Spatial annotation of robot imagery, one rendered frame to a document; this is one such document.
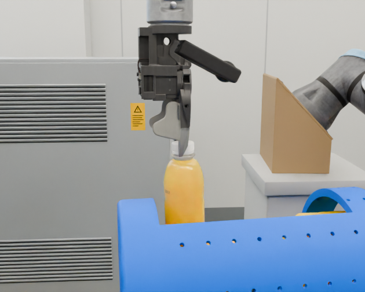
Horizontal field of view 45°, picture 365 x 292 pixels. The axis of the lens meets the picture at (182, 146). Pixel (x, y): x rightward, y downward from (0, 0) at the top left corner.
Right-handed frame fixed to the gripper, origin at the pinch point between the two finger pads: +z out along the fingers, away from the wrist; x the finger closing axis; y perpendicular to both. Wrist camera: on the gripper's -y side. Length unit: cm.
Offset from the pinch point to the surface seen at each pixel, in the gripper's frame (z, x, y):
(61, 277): 110, -161, 42
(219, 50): -14, -276, -77
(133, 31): -29, -284, -9
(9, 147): 35, -164, 65
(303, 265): 17.4, 12.6, -17.6
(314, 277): 19.2, 13.4, -19.2
